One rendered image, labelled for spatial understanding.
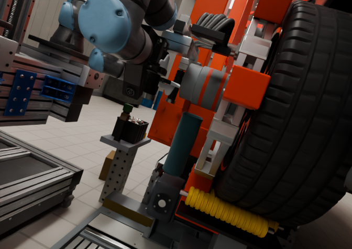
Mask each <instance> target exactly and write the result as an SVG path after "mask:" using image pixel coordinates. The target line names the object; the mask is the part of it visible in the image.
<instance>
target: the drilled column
mask: <svg viewBox="0 0 352 249"><path fill-rule="evenodd" d="M137 150H138V148H137V149H135V150H132V151H130V152H128V153H127V152H124V151H122V150H120V149H116V152H115V155H114V158H113V161H112V164H111V167H110V169H109V172H108V175H107V178H106V181H105V183H104V187H103V190H102V192H101V195H100V198H99V202H101V203H103V202H104V199H105V197H106V196H108V195H109V194H110V193H111V192H113V191H117V192H119V193H121V194H122V192H123V189H124V186H125V183H126V181H127V178H128V175H129V172H130V169H131V167H132V164H133V161H134V159H135V156H136V153H137ZM102 199H103V200H102Z"/></svg>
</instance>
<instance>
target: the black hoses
mask: <svg viewBox="0 0 352 249"><path fill-rule="evenodd" d="M234 26H235V20H234V19H233V18H226V16H225V15H224V14H216V15H214V14H209V13H204V14H202V15H201V17H200V18H199V19H198V21H197V22H196V24H193V25H192V28H191V33H192V34H194V35H197V36H200V37H203V38H206V39H210V40H213V41H215V43H216V44H213V46H212V52H214V53H217V54H220V55H223V56H226V57H229V55H230V52H231V49H229V48H228V42H229V39H230V36H231V34H232V31H233V29H234ZM247 65H248V63H246V62H244V64H243V66H247Z"/></svg>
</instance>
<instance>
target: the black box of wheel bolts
mask: <svg viewBox="0 0 352 249"><path fill-rule="evenodd" d="M119 118H120V116H118V117H117V121H116V124H115V127H114V130H113V132H112V136H115V133H116V131H117V128H118V125H119V121H120V119H119ZM148 125H149V123H148V122H145V121H142V120H141V119H139V118H135V117H134V116H130V118H129V121H127V123H126V126H125V129H124V132H123V135H122V137H121V140H124V141H126V142H128V143H131V144H135V143H137V142H139V141H141V140H143V138H144V136H145V133H146V130H147V127H148Z"/></svg>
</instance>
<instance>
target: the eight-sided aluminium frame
mask: <svg viewBox="0 0 352 249"><path fill-rule="evenodd" d="M254 13H255V11H254ZM254 13H253V15H252V18H251V19H252V21H251V23H250V26H249V29H248V31H247V33H246V34H245V36H244V38H243V41H242V43H241V46H240V49H239V51H238V54H237V57H236V63H235V65H239V66H243V64H244V62H246V63H249V64H252V65H253V66H252V70H254V71H257V72H260V71H261V68H262V66H263V65H264V63H265V61H266V59H267V56H268V53H269V50H270V47H271V44H272V41H271V39H272V34H273V30H274V25H275V23H272V22H269V21H266V20H262V19H259V18H255V17H254ZM258 24H261V25H263V26H262V28H261V29H262V32H263V34H262V38H259V37H256V36H254V34H255V31H256V28H257V25H258ZM227 105H228V102H227V101H225V100H223V99H222V100H221V102H220V104H219V107H218V110H217V112H216V113H215V114H214V117H213V119H212V122H211V125H210V127H209V130H208V132H207V135H206V137H207V139H206V141H205V144H204V147H203V148H202V150H201V153H200V155H199V158H198V159H197V162H196V165H195V167H194V173H195V174H198V175H200V176H202V177H205V178H207V179H210V180H212V179H213V178H214V177H215V175H216V172H217V170H218V168H219V166H220V164H221V162H222V160H223V158H224V156H225V155H226V153H227V151H228V149H229V147H230V146H232V144H233V142H234V139H235V137H236V135H237V133H238V131H239V128H240V122H241V119H242V117H243V114H244V112H245V109H246V108H245V107H242V106H239V105H237V107H236V110H235V113H234V116H233V118H232V119H231V118H230V114H226V115H224V113H225V111H226V108H227ZM214 140H216V143H215V146H214V149H213V150H210V148H211V145H212V143H213V141H214Z"/></svg>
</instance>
